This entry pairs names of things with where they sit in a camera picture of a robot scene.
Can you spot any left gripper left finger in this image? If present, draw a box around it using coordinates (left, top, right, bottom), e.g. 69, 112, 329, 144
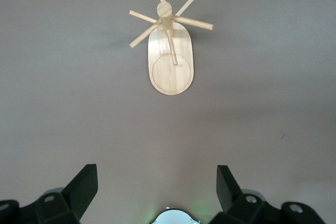
0, 164, 99, 224

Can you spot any brown table cover sheet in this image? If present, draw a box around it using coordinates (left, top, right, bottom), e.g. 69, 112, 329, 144
0, 0, 336, 224

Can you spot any wooden cup rack with pegs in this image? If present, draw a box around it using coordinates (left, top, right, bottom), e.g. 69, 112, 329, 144
129, 0, 214, 95

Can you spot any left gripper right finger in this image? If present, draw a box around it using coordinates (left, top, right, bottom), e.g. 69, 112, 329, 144
211, 165, 326, 224

